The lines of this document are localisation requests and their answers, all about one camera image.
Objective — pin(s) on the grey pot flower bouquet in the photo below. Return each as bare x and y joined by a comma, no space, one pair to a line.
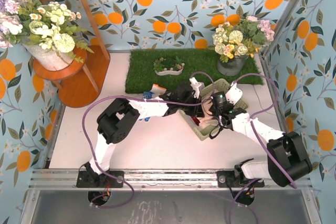
238,38

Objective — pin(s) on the grey striped canvas glove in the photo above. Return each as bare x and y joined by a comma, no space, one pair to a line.
207,121

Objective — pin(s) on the cream glove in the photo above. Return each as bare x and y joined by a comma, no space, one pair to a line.
198,121

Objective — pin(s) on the green artificial grass mat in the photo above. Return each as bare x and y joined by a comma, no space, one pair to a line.
141,75

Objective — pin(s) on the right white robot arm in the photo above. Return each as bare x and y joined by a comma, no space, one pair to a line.
287,158

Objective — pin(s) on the white pot flower bouquet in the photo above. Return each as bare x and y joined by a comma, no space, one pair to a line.
47,31

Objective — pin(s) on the green plastic storage basket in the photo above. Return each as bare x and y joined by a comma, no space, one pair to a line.
220,85

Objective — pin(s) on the white succulent planter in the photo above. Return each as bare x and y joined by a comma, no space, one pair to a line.
168,66

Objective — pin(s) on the blue white knit gloves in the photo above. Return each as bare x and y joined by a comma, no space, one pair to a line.
155,91

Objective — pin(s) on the wooden tiered plant stand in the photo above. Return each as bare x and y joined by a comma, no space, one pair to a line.
80,84

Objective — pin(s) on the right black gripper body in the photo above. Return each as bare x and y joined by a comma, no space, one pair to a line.
214,106

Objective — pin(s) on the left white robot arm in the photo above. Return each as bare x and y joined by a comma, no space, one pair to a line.
118,119

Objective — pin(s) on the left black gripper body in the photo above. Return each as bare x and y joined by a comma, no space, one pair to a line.
196,109

